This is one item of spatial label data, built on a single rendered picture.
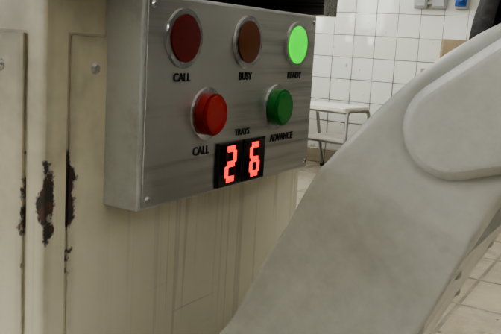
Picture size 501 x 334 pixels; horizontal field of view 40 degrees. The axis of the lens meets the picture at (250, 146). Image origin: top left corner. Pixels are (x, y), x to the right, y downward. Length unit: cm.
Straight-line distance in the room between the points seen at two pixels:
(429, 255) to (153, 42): 21
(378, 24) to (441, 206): 437
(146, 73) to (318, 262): 17
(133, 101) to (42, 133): 6
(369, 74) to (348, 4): 50
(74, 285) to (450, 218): 24
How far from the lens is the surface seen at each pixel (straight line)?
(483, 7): 43
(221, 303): 62
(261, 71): 55
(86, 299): 48
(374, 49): 476
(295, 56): 60
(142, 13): 44
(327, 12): 66
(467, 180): 39
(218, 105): 49
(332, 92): 487
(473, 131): 38
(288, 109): 58
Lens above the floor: 81
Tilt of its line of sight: 9 degrees down
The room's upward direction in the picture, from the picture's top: 3 degrees clockwise
